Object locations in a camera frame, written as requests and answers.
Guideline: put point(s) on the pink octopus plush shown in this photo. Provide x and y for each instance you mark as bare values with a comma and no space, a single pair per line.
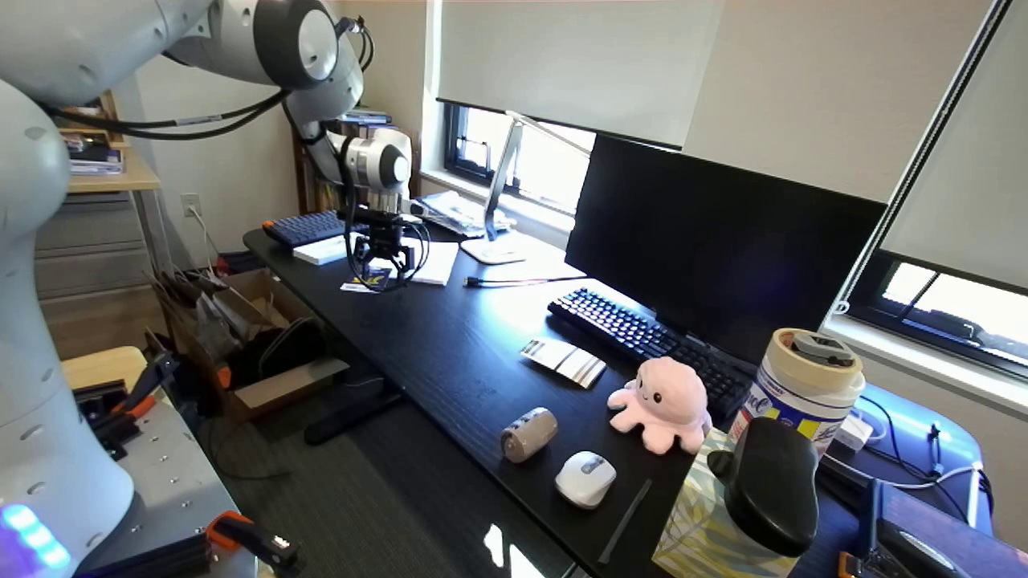
665,398

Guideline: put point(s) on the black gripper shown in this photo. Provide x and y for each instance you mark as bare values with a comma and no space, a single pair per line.
381,238

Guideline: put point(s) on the wipes canister with yellow lid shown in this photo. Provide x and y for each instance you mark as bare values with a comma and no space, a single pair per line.
803,379

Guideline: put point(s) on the black pen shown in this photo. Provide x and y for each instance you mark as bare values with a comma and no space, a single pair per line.
623,522

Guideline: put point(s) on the dark blue notebook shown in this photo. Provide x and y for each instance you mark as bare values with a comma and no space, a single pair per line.
302,229

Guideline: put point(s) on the white book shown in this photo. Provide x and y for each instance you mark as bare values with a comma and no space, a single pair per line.
322,253

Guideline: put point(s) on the stack of magazines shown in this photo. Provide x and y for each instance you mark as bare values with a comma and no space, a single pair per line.
451,214

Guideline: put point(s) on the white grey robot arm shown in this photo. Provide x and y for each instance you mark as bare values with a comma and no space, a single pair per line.
57,487

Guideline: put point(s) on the white computer mouse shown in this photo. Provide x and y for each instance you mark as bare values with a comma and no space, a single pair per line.
584,480

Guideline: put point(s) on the white desk lamp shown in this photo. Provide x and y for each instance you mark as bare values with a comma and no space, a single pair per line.
517,242

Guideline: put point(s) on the cardboard box with tools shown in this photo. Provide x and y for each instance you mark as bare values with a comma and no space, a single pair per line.
251,343

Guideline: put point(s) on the black computer monitor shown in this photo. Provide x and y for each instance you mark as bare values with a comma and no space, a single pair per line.
715,253

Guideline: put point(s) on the black keyboard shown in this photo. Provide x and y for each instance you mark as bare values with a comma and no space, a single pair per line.
631,336

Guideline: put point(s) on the white paper stack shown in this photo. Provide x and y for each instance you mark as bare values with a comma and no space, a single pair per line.
431,261

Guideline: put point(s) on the tissue box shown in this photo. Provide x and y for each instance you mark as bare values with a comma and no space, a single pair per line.
702,541

